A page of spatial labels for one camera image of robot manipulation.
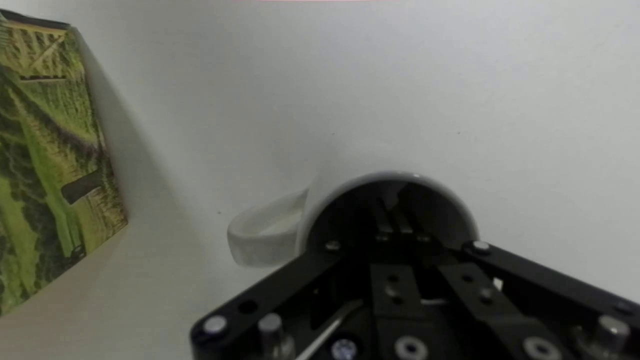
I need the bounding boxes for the white mug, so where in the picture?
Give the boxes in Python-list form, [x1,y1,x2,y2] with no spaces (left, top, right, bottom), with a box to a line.
[226,168,482,271]

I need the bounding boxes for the green tea box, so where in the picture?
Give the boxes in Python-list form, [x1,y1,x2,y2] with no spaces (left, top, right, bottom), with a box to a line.
[0,14,130,318]

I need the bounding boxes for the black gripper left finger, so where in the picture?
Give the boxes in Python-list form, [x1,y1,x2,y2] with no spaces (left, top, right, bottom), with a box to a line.
[188,197,396,360]

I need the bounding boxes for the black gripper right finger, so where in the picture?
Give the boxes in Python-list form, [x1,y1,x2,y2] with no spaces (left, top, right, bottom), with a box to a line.
[391,198,640,360]

